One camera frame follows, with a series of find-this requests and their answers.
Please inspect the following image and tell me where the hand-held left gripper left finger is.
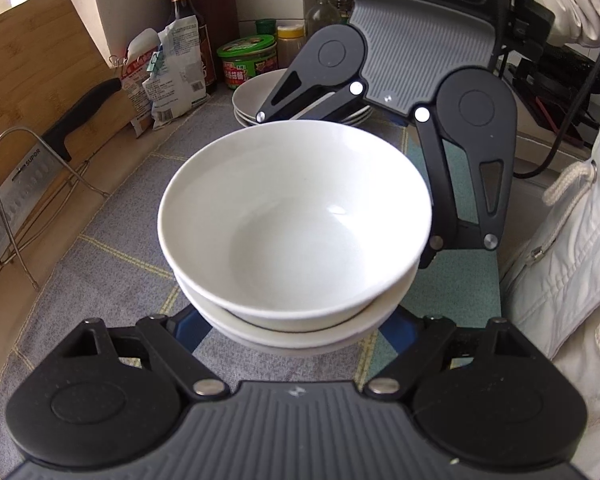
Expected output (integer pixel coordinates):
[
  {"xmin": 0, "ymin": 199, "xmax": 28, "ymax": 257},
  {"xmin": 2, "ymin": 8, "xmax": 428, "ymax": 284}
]
[{"xmin": 62, "ymin": 305, "xmax": 229, "ymax": 402}]

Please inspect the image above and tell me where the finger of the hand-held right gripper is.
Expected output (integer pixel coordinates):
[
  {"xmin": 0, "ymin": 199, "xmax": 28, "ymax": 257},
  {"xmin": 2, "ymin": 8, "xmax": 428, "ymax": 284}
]
[
  {"xmin": 414, "ymin": 106, "xmax": 516, "ymax": 271},
  {"xmin": 255, "ymin": 62, "xmax": 366, "ymax": 123}
]

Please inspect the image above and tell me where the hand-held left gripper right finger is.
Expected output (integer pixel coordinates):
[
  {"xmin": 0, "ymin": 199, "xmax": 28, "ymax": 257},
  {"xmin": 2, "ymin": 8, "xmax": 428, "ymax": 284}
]
[{"xmin": 364, "ymin": 307, "xmax": 523, "ymax": 401}]

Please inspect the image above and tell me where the stack of white plates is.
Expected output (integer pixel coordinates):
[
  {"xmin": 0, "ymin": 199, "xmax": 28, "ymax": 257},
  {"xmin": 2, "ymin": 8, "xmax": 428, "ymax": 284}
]
[{"xmin": 232, "ymin": 67, "xmax": 371, "ymax": 121}]

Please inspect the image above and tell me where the white bowl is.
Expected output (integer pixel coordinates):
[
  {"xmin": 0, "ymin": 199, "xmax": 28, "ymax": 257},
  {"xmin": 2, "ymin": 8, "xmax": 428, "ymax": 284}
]
[
  {"xmin": 172, "ymin": 260, "xmax": 421, "ymax": 358},
  {"xmin": 157, "ymin": 120, "xmax": 433, "ymax": 333}
]

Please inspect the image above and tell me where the green-lid sauce jar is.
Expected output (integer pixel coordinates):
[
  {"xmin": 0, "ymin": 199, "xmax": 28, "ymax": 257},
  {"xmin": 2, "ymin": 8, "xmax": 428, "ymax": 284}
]
[{"xmin": 216, "ymin": 35, "xmax": 278, "ymax": 92}]

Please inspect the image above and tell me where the yellow-lid spice jar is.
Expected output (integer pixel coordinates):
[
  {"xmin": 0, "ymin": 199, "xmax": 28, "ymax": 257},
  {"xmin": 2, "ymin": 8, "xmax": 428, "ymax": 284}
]
[{"xmin": 276, "ymin": 23, "xmax": 306, "ymax": 68}]

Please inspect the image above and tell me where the person's white jacket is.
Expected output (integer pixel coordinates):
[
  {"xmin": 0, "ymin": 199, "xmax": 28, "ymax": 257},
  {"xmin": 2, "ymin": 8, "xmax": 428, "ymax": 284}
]
[{"xmin": 500, "ymin": 45, "xmax": 600, "ymax": 480}]

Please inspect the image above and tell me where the glass bottle with red cap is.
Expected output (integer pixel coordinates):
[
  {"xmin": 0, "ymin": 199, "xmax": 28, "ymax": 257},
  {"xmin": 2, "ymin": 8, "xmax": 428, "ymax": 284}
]
[{"xmin": 305, "ymin": 0, "xmax": 342, "ymax": 38}]

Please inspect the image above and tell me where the white packet with blue print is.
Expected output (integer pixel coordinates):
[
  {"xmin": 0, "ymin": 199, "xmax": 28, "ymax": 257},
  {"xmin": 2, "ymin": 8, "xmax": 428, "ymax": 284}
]
[{"xmin": 147, "ymin": 16, "xmax": 207, "ymax": 126}]

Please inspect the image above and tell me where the grey plaid mat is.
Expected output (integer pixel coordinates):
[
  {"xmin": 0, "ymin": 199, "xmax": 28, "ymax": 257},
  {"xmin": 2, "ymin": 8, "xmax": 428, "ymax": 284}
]
[{"xmin": 0, "ymin": 80, "xmax": 503, "ymax": 411}]

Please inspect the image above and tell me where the dark red knife block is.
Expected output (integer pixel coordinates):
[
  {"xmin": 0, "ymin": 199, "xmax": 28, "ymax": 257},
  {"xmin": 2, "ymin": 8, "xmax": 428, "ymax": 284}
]
[{"xmin": 187, "ymin": 0, "xmax": 238, "ymax": 43}]

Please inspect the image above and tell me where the dark soy sauce bottle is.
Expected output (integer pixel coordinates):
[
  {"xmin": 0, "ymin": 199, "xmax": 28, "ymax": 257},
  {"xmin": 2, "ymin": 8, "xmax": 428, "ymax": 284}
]
[{"xmin": 166, "ymin": 0, "xmax": 217, "ymax": 96}]

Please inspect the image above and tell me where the red and white packet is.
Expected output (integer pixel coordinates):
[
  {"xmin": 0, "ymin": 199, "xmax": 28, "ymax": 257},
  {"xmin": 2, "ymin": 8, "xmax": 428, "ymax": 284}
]
[{"xmin": 120, "ymin": 27, "xmax": 161, "ymax": 138}]

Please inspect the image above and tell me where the black appliance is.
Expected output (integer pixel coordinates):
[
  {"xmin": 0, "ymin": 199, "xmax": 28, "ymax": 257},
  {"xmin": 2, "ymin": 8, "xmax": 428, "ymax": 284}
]
[{"xmin": 515, "ymin": 45, "xmax": 600, "ymax": 148}]

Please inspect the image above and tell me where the wooden cutting board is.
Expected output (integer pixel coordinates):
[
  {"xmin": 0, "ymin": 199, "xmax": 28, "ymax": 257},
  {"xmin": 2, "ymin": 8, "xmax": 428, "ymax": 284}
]
[{"xmin": 0, "ymin": 0, "xmax": 137, "ymax": 221}]

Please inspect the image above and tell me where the black cable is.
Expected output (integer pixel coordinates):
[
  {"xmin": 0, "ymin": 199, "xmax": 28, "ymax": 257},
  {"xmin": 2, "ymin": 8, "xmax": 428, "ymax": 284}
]
[{"xmin": 512, "ymin": 5, "xmax": 600, "ymax": 179}]

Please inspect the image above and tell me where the black-handled cleaver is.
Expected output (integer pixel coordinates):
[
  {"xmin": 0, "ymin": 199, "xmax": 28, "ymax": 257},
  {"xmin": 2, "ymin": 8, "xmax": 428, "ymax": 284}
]
[{"xmin": 0, "ymin": 78, "xmax": 123, "ymax": 291}]

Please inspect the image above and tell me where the metal wire knife rack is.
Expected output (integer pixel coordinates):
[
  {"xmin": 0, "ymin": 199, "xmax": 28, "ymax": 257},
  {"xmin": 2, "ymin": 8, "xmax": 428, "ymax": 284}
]
[{"xmin": 0, "ymin": 127, "xmax": 111, "ymax": 291}]

